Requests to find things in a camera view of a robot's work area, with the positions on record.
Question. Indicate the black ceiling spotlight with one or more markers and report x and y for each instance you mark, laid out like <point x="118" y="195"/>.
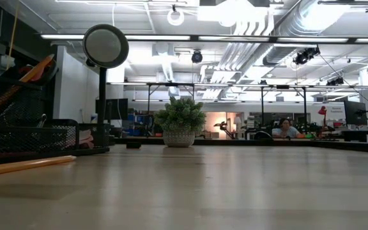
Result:
<point x="305" y="56"/>

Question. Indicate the overhead beam with light strips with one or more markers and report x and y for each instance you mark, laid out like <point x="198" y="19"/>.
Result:
<point x="158" y="37"/>

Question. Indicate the red desk lamp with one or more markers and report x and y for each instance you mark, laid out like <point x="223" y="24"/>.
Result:
<point x="323" y="111"/>

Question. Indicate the artificial green potted plant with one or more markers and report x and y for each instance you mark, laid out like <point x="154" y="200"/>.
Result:
<point x="180" y="118"/>

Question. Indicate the black computer monitor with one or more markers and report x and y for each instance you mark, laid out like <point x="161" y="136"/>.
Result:
<point x="117" y="108"/>
<point x="355" y="111"/>

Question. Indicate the black desk lamp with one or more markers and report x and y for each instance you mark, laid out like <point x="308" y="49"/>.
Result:
<point x="105" y="46"/>

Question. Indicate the black mesh desk organizer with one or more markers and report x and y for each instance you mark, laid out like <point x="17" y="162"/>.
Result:
<point x="27" y="140"/>

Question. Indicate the orange wooden pencil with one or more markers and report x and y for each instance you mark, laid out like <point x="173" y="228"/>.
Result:
<point x="27" y="164"/>
<point x="27" y="75"/>

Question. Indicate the black office desk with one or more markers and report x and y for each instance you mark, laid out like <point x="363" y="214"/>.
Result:
<point x="363" y="132"/>

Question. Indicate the black aluminium table frame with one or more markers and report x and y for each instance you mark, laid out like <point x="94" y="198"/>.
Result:
<point x="299" y="144"/>

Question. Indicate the person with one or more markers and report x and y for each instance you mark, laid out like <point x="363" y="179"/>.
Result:
<point x="286" y="131"/>

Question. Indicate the black binder clip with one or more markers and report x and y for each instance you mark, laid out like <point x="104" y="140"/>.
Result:
<point x="41" y="119"/>

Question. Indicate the black ceiling dome camera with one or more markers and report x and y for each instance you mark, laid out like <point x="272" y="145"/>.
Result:
<point x="197" y="57"/>

